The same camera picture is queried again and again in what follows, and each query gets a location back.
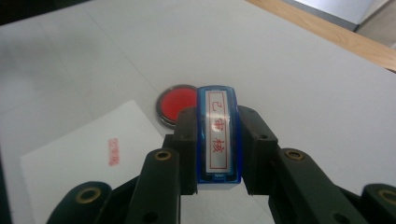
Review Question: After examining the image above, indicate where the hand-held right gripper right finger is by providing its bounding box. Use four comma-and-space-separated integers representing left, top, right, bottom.
237, 105, 369, 224

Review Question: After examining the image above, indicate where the wooden table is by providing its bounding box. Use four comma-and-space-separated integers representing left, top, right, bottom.
245, 0, 396, 74

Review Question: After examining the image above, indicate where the white paper sheet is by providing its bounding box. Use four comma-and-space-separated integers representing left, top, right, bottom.
20, 99, 166, 224

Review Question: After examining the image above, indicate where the red round ink pad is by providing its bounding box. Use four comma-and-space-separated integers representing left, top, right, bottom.
155, 83, 199, 131

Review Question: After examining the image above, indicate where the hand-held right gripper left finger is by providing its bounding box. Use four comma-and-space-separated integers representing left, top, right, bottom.
125, 105, 200, 224

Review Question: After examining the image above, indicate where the blue stamp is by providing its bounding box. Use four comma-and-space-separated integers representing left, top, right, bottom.
195, 85, 244, 191

